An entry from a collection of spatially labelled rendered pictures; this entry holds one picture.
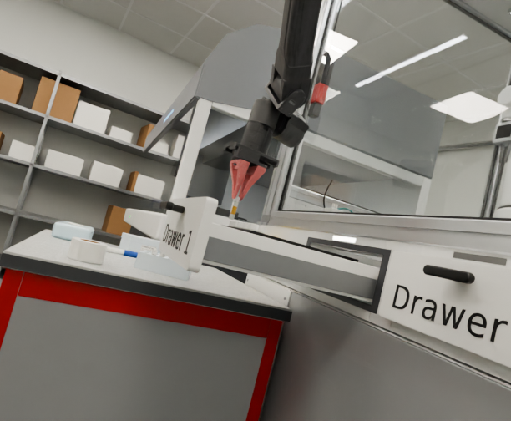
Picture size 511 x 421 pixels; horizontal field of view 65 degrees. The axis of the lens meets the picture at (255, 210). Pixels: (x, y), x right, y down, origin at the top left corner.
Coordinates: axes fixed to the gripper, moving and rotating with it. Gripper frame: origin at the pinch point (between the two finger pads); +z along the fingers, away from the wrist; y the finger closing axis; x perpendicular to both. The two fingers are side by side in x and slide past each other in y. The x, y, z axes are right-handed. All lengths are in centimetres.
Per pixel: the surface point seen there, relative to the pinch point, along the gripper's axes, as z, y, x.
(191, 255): 12.5, -10.0, -19.8
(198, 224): 8.1, -10.3, -18.8
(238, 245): 9.2, -3.2, -18.2
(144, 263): 19.8, -10.2, 17.8
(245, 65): -58, 10, 75
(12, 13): -139, -159, 394
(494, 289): 4.6, 21.6, -41.3
